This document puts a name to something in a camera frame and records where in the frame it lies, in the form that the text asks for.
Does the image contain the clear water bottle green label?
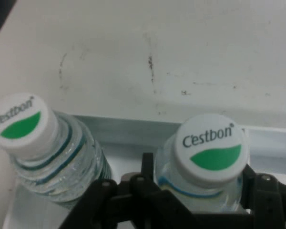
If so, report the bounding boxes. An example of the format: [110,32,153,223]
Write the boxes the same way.
[154,114,250,215]
[0,92,114,211]

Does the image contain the white and blue cardboard box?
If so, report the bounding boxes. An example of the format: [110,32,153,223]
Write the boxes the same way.
[3,114,286,229]

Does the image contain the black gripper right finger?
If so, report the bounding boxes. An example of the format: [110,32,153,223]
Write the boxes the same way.
[238,163,286,229]

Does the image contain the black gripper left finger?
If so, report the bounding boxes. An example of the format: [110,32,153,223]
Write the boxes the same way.
[61,152,197,229]

